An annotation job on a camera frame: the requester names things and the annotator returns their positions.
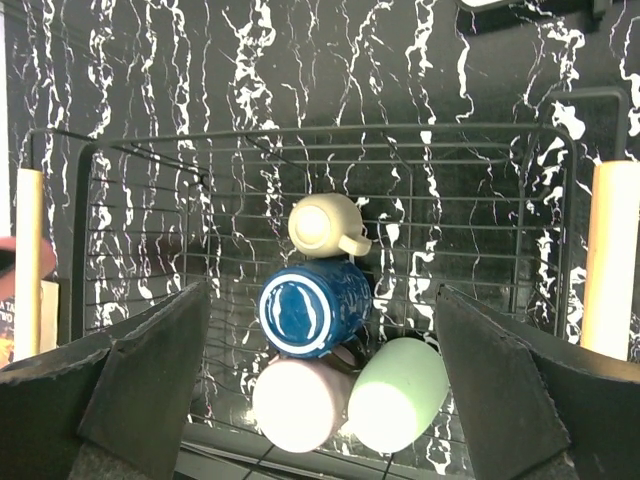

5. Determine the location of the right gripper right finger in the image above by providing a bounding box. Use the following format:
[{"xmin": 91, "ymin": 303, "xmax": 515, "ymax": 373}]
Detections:
[{"xmin": 435, "ymin": 285, "xmax": 639, "ymax": 479}]

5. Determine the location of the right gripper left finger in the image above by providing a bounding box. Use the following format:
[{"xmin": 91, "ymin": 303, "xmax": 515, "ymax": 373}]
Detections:
[{"xmin": 1, "ymin": 282, "xmax": 211, "ymax": 479}]

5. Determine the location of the pink cup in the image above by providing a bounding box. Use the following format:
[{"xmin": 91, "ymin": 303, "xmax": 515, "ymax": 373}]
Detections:
[{"xmin": 1, "ymin": 236, "xmax": 56, "ymax": 282}]

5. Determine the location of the dark blue mug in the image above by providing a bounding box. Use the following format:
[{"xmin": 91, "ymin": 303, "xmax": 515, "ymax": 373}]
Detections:
[{"xmin": 257, "ymin": 258, "xmax": 373, "ymax": 359}]

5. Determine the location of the light green cup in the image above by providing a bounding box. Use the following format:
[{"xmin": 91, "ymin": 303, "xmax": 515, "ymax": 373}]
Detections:
[{"xmin": 347, "ymin": 337, "xmax": 449, "ymax": 453}]

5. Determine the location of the Tale of Two Cities book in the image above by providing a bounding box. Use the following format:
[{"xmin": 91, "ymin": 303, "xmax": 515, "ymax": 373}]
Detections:
[{"xmin": 0, "ymin": 298, "xmax": 15, "ymax": 368}]

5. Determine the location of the lilac mug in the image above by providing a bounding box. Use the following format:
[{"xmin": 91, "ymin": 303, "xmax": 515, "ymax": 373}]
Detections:
[{"xmin": 252, "ymin": 357, "xmax": 355, "ymax": 453}]

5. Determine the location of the beige mug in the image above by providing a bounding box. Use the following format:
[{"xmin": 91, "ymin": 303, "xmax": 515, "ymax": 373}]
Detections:
[{"xmin": 288, "ymin": 193, "xmax": 372, "ymax": 258}]

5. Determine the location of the black marble mat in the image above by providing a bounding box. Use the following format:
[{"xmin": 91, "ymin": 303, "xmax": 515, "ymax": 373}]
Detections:
[{"xmin": 4, "ymin": 0, "xmax": 640, "ymax": 480}]

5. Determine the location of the white whiteboard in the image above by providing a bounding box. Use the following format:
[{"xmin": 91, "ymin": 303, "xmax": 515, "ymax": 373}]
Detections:
[{"xmin": 457, "ymin": 0, "xmax": 521, "ymax": 12}]

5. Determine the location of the right wooden rack handle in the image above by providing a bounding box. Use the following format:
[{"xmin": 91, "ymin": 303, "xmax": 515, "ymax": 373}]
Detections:
[{"xmin": 580, "ymin": 160, "xmax": 639, "ymax": 361}]

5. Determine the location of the wooden rack handle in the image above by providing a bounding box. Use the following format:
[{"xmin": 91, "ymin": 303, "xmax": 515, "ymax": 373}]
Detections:
[
  {"xmin": 580, "ymin": 160, "xmax": 639, "ymax": 361},
  {"xmin": 14, "ymin": 168, "xmax": 44, "ymax": 361}
]

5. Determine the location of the black wire dish rack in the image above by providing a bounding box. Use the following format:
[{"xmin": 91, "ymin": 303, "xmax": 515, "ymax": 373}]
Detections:
[{"xmin": 27, "ymin": 86, "xmax": 630, "ymax": 479}]

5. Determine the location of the left wooden rack handle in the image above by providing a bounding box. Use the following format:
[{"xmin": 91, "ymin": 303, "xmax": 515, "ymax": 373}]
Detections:
[{"xmin": 14, "ymin": 168, "xmax": 44, "ymax": 361}]

